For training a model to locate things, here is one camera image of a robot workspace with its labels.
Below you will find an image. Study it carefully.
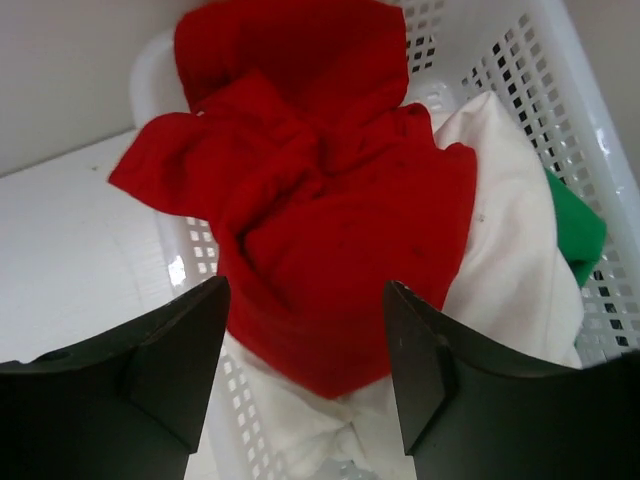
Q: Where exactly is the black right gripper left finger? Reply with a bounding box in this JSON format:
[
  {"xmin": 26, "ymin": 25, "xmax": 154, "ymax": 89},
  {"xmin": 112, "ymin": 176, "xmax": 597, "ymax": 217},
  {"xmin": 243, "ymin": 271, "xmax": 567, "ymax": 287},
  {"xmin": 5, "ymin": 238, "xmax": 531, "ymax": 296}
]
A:
[{"xmin": 1, "ymin": 276, "xmax": 231, "ymax": 479}]

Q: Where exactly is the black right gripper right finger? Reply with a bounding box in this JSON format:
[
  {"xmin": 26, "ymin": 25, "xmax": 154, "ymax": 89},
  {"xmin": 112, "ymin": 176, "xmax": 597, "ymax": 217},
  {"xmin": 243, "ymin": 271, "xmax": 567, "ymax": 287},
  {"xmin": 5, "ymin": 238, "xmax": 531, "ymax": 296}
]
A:
[{"xmin": 384, "ymin": 281, "xmax": 639, "ymax": 479}]

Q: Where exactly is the red t-shirt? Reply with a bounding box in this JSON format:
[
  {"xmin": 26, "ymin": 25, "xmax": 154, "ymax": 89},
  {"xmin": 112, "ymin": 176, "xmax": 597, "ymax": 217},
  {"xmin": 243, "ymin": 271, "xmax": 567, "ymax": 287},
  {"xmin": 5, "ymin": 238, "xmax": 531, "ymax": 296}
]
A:
[{"xmin": 109, "ymin": 1, "xmax": 477, "ymax": 398}]

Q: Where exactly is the white t-shirt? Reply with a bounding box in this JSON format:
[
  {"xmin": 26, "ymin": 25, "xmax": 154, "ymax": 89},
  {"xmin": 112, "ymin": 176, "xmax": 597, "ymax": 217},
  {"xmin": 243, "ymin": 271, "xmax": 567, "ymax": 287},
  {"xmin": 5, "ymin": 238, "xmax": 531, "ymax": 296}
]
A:
[{"xmin": 225, "ymin": 92, "xmax": 584, "ymax": 479}]

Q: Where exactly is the green t-shirt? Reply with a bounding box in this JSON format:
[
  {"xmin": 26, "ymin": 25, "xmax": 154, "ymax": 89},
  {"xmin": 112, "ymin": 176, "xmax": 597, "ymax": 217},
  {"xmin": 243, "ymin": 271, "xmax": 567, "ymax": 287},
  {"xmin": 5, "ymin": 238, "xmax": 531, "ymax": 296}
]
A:
[{"xmin": 545, "ymin": 170, "xmax": 607, "ymax": 287}]

